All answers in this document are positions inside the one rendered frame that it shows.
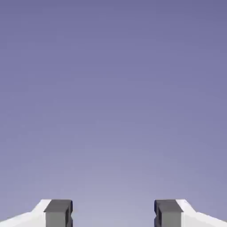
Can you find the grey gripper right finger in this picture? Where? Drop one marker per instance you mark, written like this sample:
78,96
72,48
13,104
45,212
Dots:
170,214

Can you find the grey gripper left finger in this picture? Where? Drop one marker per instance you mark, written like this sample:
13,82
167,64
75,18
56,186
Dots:
55,214

